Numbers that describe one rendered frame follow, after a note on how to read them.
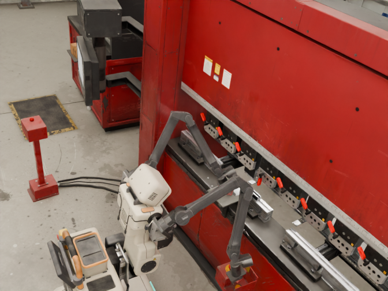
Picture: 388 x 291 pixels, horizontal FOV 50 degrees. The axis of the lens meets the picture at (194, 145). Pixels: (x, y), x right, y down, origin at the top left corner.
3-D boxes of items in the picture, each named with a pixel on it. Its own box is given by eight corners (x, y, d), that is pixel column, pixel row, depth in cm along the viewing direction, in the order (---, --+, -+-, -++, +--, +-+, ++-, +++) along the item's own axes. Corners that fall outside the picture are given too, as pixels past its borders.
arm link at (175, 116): (172, 104, 252) (174, 106, 243) (191, 114, 256) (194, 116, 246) (140, 169, 257) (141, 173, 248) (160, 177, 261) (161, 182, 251)
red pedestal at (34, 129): (26, 189, 400) (14, 117, 352) (52, 182, 413) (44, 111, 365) (33, 202, 388) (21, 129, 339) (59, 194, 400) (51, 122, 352)
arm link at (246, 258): (227, 247, 236) (230, 254, 228) (246, 242, 238) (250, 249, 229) (231, 266, 239) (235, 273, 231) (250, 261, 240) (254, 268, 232)
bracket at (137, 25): (101, 27, 325) (101, 18, 321) (130, 23, 338) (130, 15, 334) (125, 46, 300) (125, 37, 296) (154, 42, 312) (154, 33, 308)
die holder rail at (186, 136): (179, 140, 343) (181, 130, 338) (186, 138, 346) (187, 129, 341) (215, 175, 312) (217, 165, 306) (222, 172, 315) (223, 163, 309)
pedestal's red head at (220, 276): (214, 278, 262) (218, 260, 252) (235, 270, 269) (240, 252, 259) (230, 304, 248) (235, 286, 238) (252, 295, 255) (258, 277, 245)
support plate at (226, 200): (206, 191, 279) (206, 190, 278) (237, 179, 292) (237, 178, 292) (222, 208, 267) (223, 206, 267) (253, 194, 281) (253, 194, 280)
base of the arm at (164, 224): (152, 217, 224) (161, 232, 216) (163, 208, 224) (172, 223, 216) (159, 223, 230) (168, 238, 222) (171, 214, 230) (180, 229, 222)
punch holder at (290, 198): (277, 195, 255) (283, 174, 246) (287, 190, 260) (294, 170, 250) (294, 210, 246) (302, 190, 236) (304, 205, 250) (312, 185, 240)
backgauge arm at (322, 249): (301, 263, 269) (307, 249, 261) (362, 228, 302) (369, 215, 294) (310, 272, 264) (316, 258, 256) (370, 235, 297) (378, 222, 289)
